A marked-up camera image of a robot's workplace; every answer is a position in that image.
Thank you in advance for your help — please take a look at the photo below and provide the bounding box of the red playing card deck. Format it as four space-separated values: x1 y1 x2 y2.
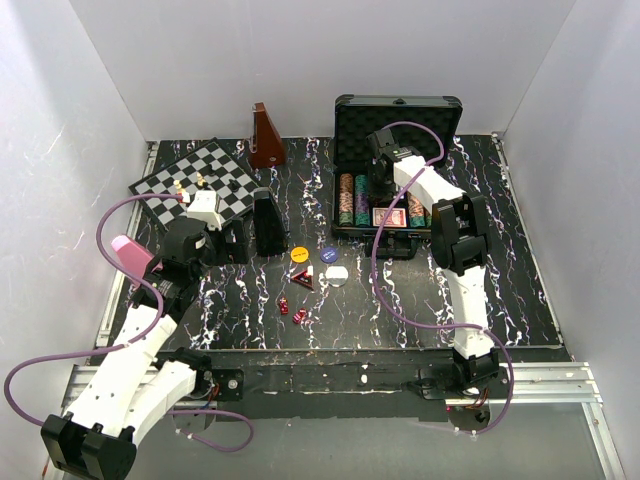
372 208 407 228

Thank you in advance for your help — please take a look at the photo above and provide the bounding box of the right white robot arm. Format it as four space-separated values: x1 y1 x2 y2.
367 125 499 398

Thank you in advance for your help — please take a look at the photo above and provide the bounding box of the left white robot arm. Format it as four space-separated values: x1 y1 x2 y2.
41 216 248 479

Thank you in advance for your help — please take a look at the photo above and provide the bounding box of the black poker chip case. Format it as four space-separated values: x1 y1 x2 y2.
331 94 463 259

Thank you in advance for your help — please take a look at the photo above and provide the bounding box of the green purple chip row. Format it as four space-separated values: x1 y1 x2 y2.
354 175 370 227

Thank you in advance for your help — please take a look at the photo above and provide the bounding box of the pink metronome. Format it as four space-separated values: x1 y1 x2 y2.
111 235 153 288

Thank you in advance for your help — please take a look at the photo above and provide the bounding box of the orange green chip row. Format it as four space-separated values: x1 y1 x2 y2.
407 193 426 228

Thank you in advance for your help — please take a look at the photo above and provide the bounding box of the yellow big blind button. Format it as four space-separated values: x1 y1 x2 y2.
290 246 309 264

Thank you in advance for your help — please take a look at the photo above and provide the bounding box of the black white chessboard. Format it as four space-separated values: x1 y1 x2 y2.
130 139 260 232

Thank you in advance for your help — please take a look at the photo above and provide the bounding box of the leftmost poker chip row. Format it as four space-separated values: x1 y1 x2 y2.
338 173 354 227

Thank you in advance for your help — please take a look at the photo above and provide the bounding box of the brown wooden metronome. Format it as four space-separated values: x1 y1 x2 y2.
249 102 286 170

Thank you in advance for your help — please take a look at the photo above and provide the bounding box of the blue small blind button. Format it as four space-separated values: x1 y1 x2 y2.
320 247 339 264

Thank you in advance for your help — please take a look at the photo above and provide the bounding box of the clear dealer button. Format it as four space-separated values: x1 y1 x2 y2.
325 265 349 288

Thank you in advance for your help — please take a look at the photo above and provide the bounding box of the black front mounting bar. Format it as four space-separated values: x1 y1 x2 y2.
202 349 464 422

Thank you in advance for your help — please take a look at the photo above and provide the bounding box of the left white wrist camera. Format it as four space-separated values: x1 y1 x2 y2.
181 190 223 230

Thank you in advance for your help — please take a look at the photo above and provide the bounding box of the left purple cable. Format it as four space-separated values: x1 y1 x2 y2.
3 193 255 454

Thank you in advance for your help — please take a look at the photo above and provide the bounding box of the purple cable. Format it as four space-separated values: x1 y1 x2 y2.
372 120 515 435
3 193 255 454

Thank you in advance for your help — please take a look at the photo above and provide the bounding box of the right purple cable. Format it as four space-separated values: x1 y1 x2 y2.
372 120 515 435

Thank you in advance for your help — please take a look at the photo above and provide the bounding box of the aluminium rail frame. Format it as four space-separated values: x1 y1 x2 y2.
42 132 626 480

